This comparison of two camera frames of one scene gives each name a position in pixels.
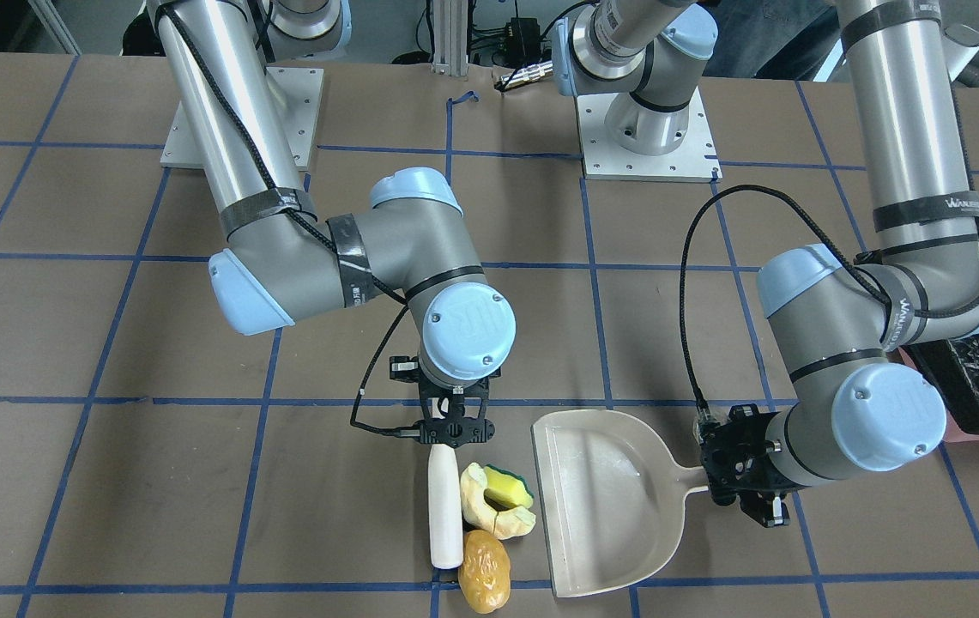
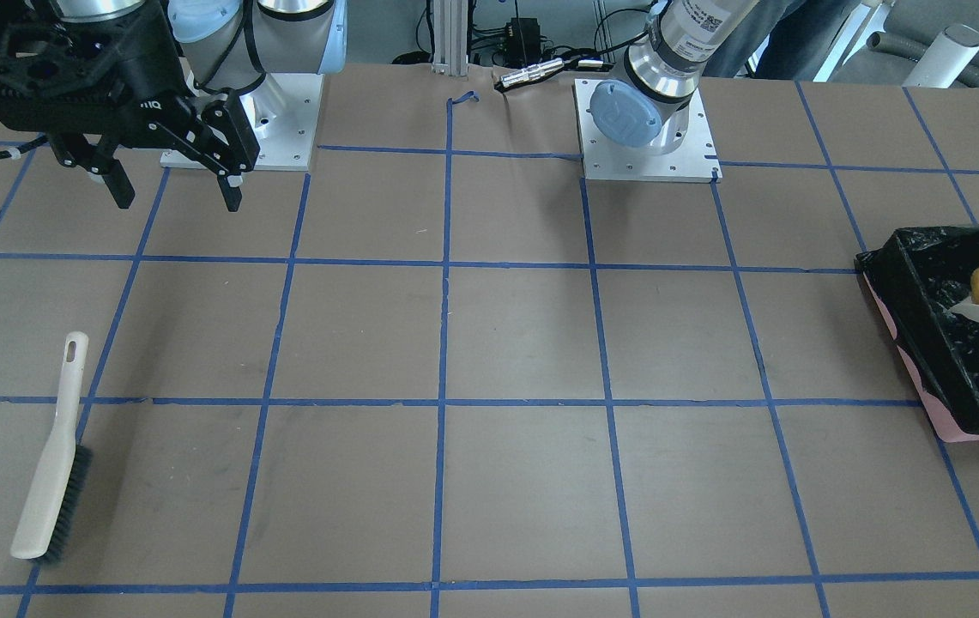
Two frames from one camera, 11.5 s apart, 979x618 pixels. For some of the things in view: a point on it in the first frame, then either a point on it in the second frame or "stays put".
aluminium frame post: [450, 37] stays put
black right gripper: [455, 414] -> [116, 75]
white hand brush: [445, 507] -> [53, 504]
